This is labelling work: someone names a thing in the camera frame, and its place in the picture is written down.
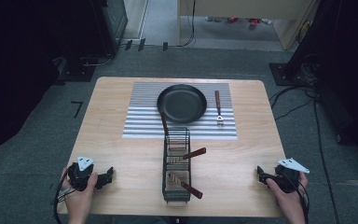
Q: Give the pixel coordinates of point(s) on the red shoes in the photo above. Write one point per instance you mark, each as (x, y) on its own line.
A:
(251, 21)

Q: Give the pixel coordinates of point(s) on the black square base plate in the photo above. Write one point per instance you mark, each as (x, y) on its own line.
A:
(279, 74)

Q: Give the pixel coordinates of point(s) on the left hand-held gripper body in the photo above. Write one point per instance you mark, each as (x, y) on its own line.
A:
(80, 179)

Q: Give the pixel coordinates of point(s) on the black equipment stand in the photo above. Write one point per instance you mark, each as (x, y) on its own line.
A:
(338, 46)

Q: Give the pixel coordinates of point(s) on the person's left hand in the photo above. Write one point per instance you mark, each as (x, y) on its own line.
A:
(80, 196)

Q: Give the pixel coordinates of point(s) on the grey striped placemat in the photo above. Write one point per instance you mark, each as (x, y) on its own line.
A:
(143, 124)

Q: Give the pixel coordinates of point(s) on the black cabinet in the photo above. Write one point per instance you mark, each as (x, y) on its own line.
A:
(115, 21)

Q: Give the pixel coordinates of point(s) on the black stand base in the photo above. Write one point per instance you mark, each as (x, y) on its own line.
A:
(77, 70)

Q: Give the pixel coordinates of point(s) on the dark curtain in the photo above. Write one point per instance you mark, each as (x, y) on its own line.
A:
(18, 62)

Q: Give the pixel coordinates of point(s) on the person's right hand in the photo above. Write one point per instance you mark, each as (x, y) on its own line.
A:
(284, 199)

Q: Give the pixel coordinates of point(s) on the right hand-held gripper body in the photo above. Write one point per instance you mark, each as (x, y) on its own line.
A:
(289, 179)

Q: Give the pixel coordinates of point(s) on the black tape corner mark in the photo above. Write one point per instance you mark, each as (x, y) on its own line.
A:
(78, 107)

